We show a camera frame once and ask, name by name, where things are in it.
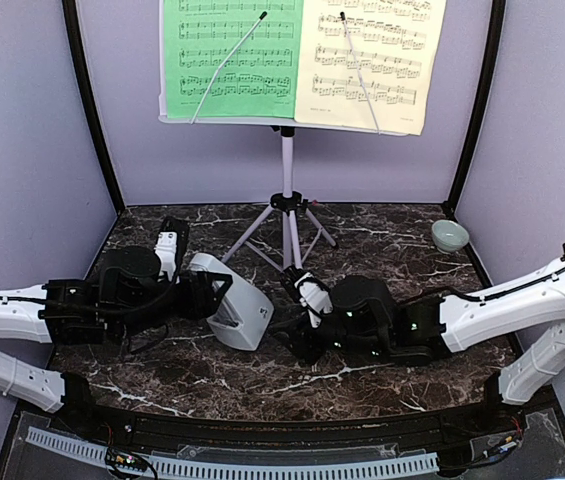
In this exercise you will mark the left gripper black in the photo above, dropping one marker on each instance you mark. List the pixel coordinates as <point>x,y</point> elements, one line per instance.
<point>200,302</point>

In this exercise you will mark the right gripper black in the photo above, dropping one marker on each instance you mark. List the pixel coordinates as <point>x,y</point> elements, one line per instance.
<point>301,345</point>

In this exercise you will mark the white metronome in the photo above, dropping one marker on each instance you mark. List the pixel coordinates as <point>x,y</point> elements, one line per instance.
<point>244,312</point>

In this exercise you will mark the white perforated music stand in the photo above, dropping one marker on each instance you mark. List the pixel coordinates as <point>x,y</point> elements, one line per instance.
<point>288,202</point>

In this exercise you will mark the green sheet music page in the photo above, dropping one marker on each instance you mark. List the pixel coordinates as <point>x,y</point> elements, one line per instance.
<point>229,59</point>

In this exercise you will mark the yellow sheet music page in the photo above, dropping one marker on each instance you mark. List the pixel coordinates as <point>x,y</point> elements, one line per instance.
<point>367,64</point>

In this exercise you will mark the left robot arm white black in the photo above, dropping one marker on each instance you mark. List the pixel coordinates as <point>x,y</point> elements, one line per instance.
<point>137,289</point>

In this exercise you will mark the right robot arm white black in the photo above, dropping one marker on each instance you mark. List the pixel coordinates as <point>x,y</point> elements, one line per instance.
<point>359,315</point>

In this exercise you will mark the pale green ceramic bowl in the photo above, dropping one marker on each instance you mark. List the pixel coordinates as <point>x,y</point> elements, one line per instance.
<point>449,236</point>

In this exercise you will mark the white slotted cable duct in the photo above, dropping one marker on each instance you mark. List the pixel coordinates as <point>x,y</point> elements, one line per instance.
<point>229,464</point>

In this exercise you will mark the left black frame post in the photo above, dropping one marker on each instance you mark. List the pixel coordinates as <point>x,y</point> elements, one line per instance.
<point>81,72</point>

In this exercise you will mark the black frame post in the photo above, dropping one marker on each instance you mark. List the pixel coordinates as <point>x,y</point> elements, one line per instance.
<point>81,72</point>
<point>483,89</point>

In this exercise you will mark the right black frame post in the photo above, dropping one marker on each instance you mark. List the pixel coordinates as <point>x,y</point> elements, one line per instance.
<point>483,89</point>

